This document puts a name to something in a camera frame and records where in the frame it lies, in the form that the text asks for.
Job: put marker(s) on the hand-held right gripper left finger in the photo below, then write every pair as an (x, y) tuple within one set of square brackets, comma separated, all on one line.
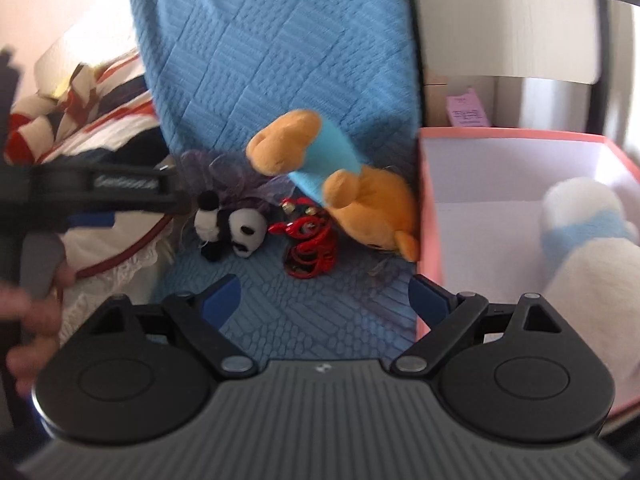
[(223, 294)]

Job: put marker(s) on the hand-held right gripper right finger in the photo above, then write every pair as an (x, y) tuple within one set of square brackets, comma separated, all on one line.
[(425, 294)]

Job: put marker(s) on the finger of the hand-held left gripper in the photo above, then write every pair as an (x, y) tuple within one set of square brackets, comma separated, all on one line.
[(125, 187), (92, 221)]

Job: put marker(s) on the panda plush toy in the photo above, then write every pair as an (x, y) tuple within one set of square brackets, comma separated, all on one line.
[(245, 230)]

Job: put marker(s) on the pink cardboard box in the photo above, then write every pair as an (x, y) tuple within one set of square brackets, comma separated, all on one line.
[(480, 175)]

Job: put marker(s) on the person's left hand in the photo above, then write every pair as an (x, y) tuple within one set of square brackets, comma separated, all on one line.
[(30, 320)]

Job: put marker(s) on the white lace cloth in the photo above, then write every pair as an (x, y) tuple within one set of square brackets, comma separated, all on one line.
[(125, 242)]

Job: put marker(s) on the red white navy striped cloth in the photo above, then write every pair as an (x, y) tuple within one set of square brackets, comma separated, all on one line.
[(100, 110)]

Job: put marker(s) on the orange bear plush toy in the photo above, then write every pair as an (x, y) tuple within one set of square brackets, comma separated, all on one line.
[(380, 210)]

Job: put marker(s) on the red knot ornament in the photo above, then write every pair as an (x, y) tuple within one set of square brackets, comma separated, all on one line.
[(310, 250)]

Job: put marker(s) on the purple organza bag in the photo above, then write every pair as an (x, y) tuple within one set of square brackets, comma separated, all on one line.
[(235, 175)]

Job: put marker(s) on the white and blue plush toy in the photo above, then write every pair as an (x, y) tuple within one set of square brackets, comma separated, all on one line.
[(590, 280)]

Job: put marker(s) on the pink paper note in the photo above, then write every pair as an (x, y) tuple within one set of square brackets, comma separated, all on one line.
[(467, 109)]

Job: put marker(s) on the blue quilted blanket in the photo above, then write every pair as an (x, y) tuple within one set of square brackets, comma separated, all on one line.
[(280, 60)]

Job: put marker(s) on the white board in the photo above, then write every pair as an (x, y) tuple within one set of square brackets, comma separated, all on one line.
[(500, 20)]

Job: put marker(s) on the black metal pole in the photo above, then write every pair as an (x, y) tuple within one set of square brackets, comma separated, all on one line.
[(602, 60)]

